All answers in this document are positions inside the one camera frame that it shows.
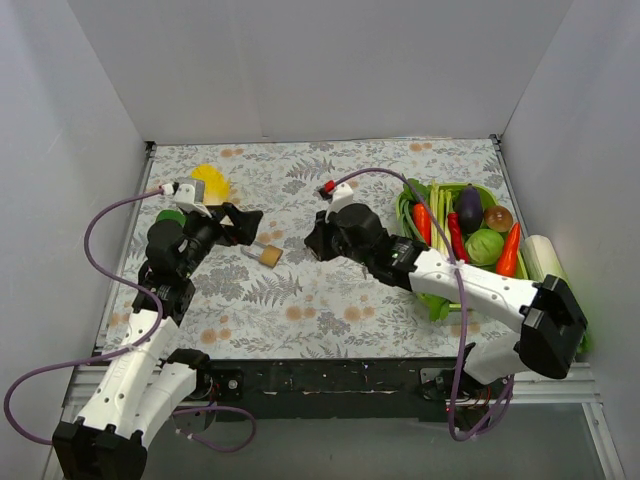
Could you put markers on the green long beans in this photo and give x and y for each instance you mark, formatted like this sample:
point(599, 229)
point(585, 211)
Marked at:
point(405, 221)

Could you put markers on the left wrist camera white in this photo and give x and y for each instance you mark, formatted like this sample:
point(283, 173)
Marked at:
point(188, 195)

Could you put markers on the green plastic basket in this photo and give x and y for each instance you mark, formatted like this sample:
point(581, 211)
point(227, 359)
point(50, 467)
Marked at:
point(455, 189)

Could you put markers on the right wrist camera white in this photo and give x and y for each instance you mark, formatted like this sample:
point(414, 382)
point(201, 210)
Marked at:
point(339, 195)

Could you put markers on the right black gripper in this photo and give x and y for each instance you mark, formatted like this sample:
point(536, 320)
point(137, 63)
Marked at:
point(320, 239)

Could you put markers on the orange carrot pepper right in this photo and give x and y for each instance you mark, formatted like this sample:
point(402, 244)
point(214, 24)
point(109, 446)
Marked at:
point(507, 263)

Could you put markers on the round green cabbage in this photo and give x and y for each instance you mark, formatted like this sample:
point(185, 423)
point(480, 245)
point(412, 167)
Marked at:
point(484, 247)

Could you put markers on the large green napa cabbage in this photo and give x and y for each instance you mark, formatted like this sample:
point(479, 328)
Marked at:
point(540, 259)

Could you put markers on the white green scallions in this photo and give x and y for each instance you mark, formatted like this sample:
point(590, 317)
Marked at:
point(440, 204)

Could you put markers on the green spinach leaves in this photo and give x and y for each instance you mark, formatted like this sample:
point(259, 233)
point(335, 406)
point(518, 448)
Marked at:
point(415, 192)

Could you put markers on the red chili pepper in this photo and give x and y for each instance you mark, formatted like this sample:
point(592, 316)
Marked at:
point(457, 241)

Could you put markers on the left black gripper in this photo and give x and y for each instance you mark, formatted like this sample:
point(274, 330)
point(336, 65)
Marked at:
point(226, 223)

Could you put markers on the orange red pepper left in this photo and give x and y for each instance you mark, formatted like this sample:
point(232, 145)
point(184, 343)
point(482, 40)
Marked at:
point(422, 222)

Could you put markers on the yellow napa cabbage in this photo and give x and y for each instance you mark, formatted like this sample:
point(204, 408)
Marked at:
point(216, 186)

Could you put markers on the green bok choy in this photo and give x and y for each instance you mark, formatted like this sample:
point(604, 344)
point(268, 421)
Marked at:
point(173, 215)

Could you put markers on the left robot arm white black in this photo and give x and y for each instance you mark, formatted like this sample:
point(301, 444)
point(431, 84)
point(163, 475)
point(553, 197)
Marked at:
point(110, 437)

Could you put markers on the brown mushroom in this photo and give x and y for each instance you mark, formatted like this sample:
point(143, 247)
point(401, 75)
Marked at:
point(498, 218)

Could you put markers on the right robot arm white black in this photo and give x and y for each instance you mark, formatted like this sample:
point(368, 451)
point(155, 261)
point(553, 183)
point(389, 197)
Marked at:
point(545, 318)

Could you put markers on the large brass long-shackle padlock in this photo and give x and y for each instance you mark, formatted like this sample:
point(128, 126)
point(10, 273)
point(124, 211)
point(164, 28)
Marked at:
point(266, 254)

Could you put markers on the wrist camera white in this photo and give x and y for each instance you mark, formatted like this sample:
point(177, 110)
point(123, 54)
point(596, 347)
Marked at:
point(339, 195)
point(188, 195)

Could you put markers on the purple eggplant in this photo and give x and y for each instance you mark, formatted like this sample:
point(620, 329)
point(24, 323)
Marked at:
point(469, 209)

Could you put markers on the floral table cloth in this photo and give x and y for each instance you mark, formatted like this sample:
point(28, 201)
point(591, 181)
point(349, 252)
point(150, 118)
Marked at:
point(303, 308)

